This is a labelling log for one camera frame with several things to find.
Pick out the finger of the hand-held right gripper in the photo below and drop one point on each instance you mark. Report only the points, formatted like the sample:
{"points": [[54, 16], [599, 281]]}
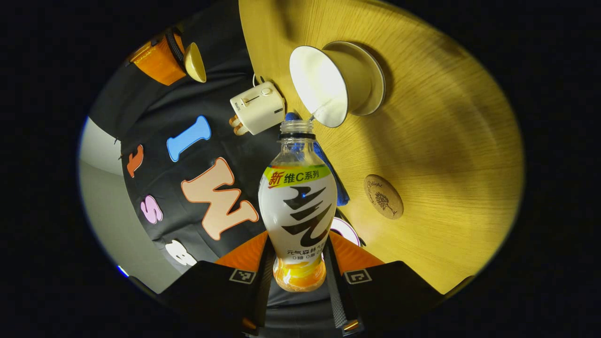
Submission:
{"points": [[157, 58]]}

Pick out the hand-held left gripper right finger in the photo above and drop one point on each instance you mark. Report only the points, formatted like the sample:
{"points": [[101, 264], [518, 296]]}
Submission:
{"points": [[389, 291]]}

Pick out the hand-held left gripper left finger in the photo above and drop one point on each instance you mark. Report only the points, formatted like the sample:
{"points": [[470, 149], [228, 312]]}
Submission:
{"points": [[220, 291]]}

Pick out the cream teacup lid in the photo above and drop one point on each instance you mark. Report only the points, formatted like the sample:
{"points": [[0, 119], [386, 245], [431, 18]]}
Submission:
{"points": [[195, 63]]}

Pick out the round cork coaster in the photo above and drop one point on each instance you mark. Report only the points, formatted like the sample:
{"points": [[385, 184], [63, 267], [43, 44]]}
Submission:
{"points": [[384, 197]]}

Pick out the clear labelled water bottle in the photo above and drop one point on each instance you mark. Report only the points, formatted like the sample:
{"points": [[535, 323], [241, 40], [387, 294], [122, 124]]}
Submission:
{"points": [[298, 211]]}

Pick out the cream teacup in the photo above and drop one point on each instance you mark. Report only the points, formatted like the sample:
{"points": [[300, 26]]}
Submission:
{"points": [[319, 84]]}

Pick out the black backdrop cloth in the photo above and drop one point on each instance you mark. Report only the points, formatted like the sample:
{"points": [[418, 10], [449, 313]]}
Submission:
{"points": [[155, 108]]}

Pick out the bread slice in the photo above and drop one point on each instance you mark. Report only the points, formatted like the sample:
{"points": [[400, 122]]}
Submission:
{"points": [[235, 123], [242, 130]]}

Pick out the white toaster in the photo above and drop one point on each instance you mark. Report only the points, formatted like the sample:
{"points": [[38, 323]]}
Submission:
{"points": [[258, 108]]}

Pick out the blue towel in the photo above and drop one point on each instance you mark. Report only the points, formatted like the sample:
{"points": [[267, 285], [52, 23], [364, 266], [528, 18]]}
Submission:
{"points": [[339, 188]]}

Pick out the cream saucer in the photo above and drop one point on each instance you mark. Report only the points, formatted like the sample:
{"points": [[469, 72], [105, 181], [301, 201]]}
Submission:
{"points": [[373, 80]]}

